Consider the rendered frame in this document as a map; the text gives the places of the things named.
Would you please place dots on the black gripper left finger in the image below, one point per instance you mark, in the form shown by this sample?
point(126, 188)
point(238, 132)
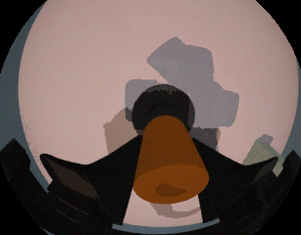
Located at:
point(108, 181)

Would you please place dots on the orange knob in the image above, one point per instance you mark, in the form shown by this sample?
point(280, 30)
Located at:
point(169, 168)

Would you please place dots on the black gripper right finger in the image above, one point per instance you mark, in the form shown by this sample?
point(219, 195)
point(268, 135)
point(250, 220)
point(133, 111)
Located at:
point(228, 180)

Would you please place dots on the black stepped round pedestal with shaft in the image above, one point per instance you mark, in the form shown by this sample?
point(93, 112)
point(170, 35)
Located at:
point(162, 101)

